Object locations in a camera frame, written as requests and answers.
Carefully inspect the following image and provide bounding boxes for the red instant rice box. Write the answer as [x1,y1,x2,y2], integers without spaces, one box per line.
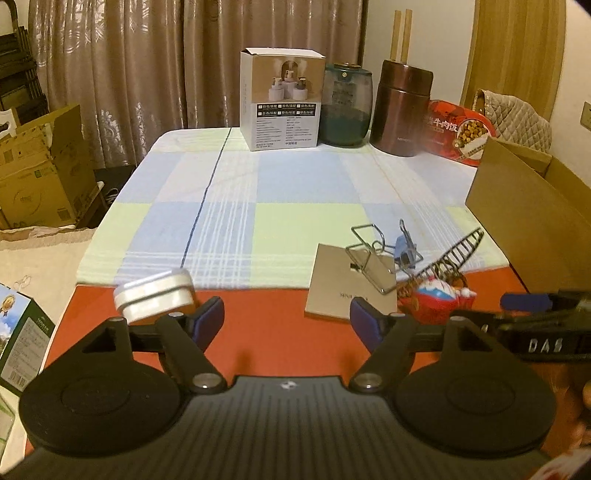
[420,100,497,167]

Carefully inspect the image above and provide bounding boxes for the silver wire stand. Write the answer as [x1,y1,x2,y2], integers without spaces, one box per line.
[345,223,397,295]

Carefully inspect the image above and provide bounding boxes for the brown cardboard box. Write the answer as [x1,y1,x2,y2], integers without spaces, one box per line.
[466,138,590,292]

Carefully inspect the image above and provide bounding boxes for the white power plug adapter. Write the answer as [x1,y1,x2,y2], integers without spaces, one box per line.
[113,268,197,324]

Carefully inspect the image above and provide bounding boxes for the beige quilted chair cover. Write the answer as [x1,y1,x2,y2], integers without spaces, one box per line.
[473,89,552,153]

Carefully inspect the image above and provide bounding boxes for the cardboard boxes on floor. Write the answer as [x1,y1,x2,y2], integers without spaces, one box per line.
[1,104,98,229]

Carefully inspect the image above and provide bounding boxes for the blue binder clip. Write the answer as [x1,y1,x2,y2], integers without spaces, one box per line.
[394,219,424,269]

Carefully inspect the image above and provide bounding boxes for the brown metal thermos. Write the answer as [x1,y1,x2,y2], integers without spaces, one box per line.
[370,60,434,157]

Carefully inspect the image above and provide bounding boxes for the brown curtain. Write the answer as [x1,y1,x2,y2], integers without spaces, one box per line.
[28,0,368,169]

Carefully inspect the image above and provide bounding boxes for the green printed box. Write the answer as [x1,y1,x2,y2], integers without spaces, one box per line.
[0,285,55,397]

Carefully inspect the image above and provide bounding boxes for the green glass jar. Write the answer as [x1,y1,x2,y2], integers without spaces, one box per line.
[318,63,373,148]

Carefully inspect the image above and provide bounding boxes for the red Doraemon teapot figurine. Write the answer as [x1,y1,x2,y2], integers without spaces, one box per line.
[399,278,477,325]

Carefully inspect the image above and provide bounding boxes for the checkered table cloth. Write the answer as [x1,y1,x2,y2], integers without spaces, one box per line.
[77,128,478,289]

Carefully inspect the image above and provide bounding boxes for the beige paper card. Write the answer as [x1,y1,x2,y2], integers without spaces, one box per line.
[304,244,398,322]

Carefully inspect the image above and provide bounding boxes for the wooden door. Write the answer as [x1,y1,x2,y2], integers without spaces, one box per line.
[461,0,566,119]

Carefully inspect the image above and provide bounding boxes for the white product box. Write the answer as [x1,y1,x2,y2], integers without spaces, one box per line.
[239,47,325,151]

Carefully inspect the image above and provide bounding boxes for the wooden sticks on wall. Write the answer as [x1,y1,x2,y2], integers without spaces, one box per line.
[390,9,414,64]

